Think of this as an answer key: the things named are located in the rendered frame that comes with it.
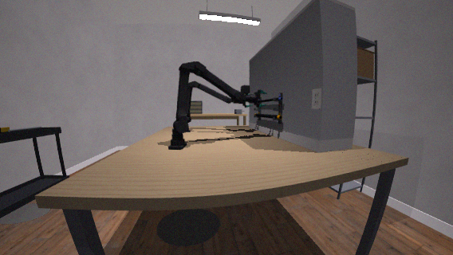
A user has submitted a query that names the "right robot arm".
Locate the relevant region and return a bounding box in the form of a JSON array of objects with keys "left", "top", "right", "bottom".
[{"left": 168, "top": 61, "right": 255, "bottom": 150}]

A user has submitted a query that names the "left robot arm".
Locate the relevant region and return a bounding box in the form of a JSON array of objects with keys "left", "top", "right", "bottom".
[{"left": 186, "top": 81, "right": 245, "bottom": 123}]

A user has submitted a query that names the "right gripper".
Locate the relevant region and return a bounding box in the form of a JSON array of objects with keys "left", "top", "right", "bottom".
[{"left": 250, "top": 90, "right": 266, "bottom": 108}]

